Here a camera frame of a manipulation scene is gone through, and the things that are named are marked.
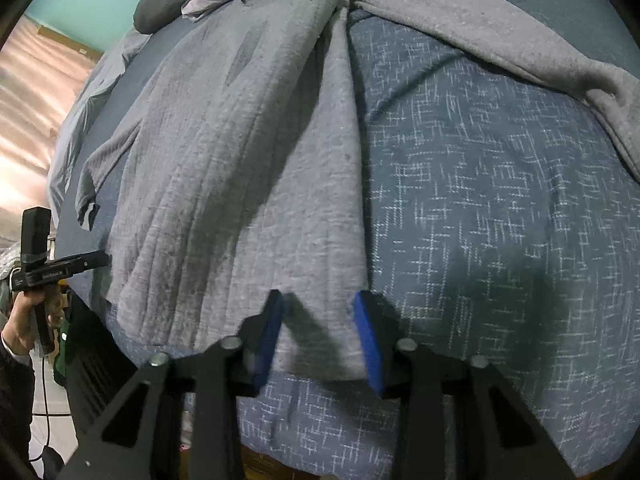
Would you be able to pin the light grey bed sheet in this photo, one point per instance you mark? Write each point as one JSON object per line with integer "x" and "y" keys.
{"x": 95, "y": 100}

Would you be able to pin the person's left forearm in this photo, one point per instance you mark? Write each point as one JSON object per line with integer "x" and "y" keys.
{"x": 15, "y": 400}

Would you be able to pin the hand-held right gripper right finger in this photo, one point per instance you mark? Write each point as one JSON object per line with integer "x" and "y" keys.
{"x": 370, "y": 345}

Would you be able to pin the person's left hand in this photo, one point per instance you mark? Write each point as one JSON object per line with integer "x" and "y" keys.
{"x": 20, "y": 325}

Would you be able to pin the pink curtain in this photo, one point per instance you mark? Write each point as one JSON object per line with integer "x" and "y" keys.
{"x": 35, "y": 110}

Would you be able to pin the dark grey long pillow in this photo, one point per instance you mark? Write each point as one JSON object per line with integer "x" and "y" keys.
{"x": 160, "y": 5}

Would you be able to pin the grey knit sweater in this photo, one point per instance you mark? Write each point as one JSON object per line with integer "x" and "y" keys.
{"x": 225, "y": 160}

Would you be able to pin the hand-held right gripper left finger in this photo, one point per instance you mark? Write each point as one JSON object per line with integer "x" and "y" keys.
{"x": 267, "y": 332}

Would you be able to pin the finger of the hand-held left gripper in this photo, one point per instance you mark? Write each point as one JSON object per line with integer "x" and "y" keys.
{"x": 87, "y": 262}

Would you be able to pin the dark bed frame side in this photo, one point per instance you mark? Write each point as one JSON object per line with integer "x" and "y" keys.
{"x": 97, "y": 370}

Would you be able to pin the blue patterned bedspread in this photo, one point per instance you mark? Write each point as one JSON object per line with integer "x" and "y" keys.
{"x": 475, "y": 210}

